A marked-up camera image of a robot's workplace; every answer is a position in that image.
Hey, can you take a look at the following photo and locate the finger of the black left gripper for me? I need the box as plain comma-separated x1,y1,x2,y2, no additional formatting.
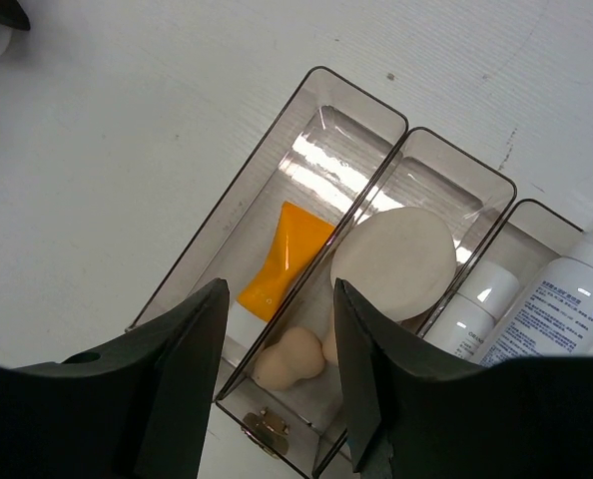
0,0,31,31

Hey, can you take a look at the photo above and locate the clear organizer bin left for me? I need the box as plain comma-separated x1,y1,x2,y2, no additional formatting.
133,67,408,326

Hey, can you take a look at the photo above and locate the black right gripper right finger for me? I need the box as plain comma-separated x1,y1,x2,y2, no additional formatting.
333,280,593,478

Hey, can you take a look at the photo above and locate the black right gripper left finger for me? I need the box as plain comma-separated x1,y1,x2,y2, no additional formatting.
0,278,230,478

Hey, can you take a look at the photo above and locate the round beige powder puff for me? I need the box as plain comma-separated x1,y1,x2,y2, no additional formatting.
330,207,457,321

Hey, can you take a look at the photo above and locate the white spray bottle clear cap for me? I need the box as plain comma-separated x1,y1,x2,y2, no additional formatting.
472,229,593,367

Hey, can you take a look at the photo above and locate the clear organizer bin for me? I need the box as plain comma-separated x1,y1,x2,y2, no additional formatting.
133,67,408,326
416,199,583,337
216,128,516,478

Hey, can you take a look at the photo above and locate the pink teal gradient spray bottle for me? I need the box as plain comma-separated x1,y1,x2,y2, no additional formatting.
424,260,519,360

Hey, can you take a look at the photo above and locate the beige makeup sponge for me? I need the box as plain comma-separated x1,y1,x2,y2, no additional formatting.
252,326,325,391
322,324,338,366

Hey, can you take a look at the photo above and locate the orange cream tube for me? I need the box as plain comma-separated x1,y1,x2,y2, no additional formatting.
227,202,334,348

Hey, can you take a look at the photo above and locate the clear organizer bin right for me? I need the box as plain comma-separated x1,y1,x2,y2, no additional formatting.
416,199,583,337

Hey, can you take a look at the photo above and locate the clear organizer bin middle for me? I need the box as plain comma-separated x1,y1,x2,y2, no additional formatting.
216,128,516,478

